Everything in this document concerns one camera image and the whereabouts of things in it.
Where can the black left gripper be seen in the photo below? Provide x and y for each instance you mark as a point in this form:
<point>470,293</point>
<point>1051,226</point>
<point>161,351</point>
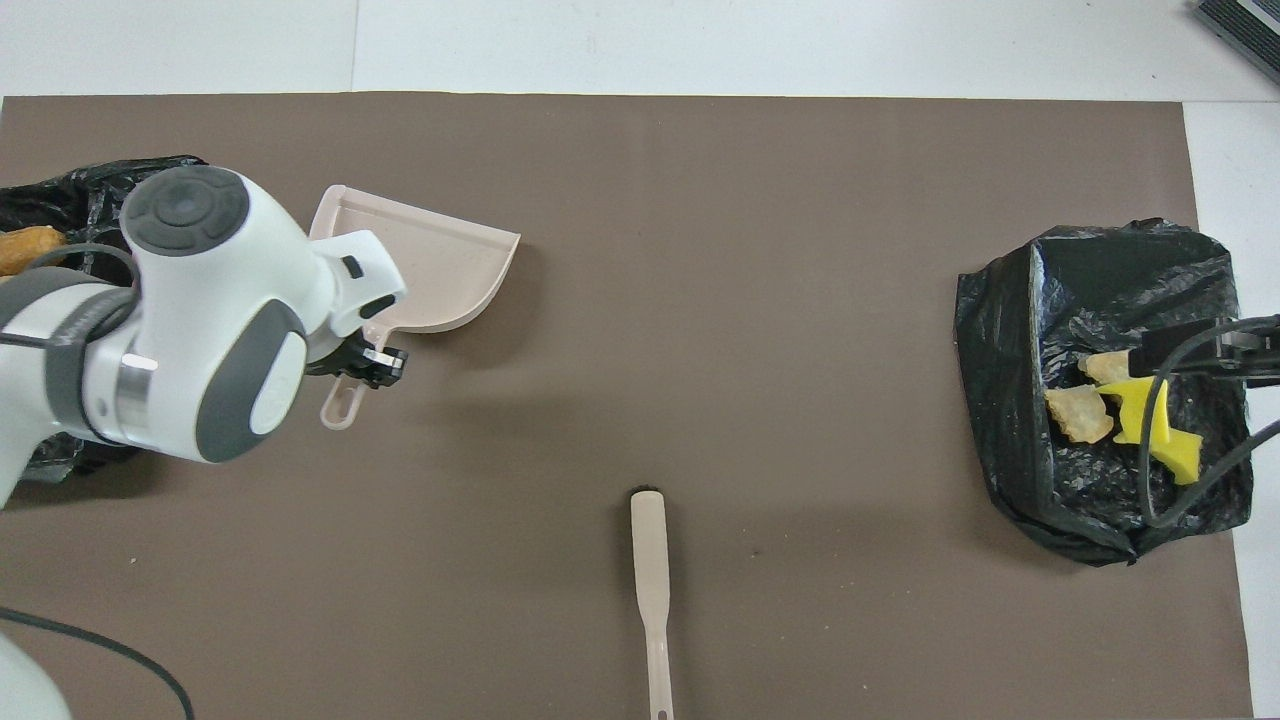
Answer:
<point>358,358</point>

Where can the orange striped croissant piece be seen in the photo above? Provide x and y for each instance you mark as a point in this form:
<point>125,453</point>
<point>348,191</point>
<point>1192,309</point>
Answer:
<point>1105,367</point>

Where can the yellow notched sponge piece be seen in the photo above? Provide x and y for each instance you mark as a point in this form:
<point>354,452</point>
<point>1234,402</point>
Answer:
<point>1135,410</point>

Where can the yellow green sponge block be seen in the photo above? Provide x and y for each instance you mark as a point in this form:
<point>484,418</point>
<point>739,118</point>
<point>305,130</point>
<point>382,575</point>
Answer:
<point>1182,452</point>

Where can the beige plastic dustpan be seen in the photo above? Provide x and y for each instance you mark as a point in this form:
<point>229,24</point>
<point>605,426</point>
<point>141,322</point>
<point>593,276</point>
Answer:
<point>440,270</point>

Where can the pale crusty bread piece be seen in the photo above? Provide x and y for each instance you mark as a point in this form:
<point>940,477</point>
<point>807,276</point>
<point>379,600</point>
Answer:
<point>1078,412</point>

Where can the brown potato shaped lump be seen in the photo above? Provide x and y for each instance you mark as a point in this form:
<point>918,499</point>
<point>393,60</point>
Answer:
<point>28,250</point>

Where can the beige hand brush black bristles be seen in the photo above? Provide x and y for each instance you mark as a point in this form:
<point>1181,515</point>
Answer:
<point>650,590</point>

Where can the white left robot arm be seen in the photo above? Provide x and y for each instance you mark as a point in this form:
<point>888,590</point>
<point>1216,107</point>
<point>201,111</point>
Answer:
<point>200,330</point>

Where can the right black-bagged bin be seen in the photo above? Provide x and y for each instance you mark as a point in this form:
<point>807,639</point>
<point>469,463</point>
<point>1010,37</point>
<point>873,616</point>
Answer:
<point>90,200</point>

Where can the black bag covered tray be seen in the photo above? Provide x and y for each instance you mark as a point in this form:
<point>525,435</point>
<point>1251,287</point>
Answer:
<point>1010,400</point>

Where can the dark grey ribbed device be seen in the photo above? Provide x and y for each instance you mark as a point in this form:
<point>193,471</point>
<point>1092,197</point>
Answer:
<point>1245,22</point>

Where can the brown table mat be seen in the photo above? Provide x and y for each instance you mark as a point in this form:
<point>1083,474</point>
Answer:
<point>700,300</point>

